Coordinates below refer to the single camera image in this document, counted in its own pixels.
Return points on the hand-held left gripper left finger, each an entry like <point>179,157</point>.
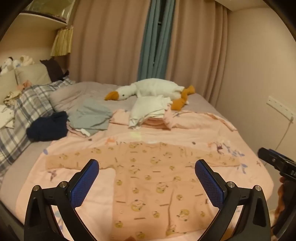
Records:
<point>84,183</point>

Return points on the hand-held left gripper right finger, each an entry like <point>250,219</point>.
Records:
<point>209,183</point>

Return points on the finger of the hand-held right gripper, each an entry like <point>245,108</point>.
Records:
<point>266,155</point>

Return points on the orange printed baby shirt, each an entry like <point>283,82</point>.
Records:
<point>148,176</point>

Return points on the folded pink clothes stack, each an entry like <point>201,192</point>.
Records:
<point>157,123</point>

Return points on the folded white clothes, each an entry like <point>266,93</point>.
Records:
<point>145,106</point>

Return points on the pale pink garment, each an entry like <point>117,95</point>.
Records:
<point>77,131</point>

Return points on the white power strip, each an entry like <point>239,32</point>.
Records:
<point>279,105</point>

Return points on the pink printed blanket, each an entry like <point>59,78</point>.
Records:
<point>129,136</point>

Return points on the navy blue garment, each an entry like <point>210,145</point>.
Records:
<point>47,127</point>

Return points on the grey-green garment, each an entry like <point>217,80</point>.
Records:
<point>90,115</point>

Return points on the grey plaid pillow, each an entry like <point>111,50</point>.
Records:
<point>30,102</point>

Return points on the white patterned baby garment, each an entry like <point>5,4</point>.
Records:
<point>5,117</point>

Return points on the white goose plush toy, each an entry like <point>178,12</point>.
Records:
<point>152,87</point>

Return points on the patterned yellow baby garment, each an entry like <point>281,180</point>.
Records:
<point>12,97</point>

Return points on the dark brown cloth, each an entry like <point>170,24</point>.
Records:
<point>54,69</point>

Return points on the beige pillow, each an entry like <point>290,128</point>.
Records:
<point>7,84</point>
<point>34,74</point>

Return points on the cream plush toy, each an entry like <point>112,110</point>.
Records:
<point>26,60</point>

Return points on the yellow striped cloth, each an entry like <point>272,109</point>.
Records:
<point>62,41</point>

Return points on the blue-grey curtain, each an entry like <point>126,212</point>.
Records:
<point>153,46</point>

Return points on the white wall shelf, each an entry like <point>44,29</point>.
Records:
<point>44,18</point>

